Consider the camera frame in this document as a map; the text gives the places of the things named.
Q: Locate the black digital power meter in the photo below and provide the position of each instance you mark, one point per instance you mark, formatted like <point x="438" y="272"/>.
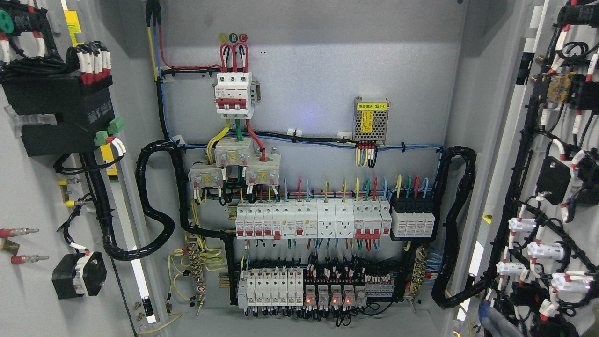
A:
<point x="61" y="114"/>

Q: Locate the white breaker and socket row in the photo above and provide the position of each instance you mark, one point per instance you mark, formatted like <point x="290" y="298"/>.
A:
<point x="314" y="219"/>

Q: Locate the grey cabinet door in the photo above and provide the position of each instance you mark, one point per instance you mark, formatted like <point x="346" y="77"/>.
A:
<point x="31" y="197"/>
<point x="529" y="260"/>

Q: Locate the red three pole main breaker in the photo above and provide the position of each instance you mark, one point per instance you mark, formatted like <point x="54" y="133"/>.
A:
<point x="234" y="95"/>

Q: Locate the yellow terminal post block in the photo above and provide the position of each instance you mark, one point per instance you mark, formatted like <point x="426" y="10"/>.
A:
<point x="69" y="202"/>

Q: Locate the lower relay terminal row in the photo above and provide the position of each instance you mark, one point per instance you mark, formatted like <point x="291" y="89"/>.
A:
<point x="347" y="284"/>

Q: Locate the lower white breaker row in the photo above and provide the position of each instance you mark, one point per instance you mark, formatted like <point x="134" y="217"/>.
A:
<point x="271" y="287"/>

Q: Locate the black surge protector block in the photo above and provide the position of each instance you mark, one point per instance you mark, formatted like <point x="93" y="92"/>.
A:
<point x="413" y="219"/>

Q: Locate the metal mesh power supply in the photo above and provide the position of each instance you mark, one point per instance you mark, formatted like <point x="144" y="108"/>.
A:
<point x="370" y="119"/>

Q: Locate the white rotary selector switch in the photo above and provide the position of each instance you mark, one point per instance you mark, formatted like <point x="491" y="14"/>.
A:
<point x="77" y="275"/>

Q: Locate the white current transformer blocks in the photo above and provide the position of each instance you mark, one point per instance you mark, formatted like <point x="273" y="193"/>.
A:
<point x="230" y="153"/>

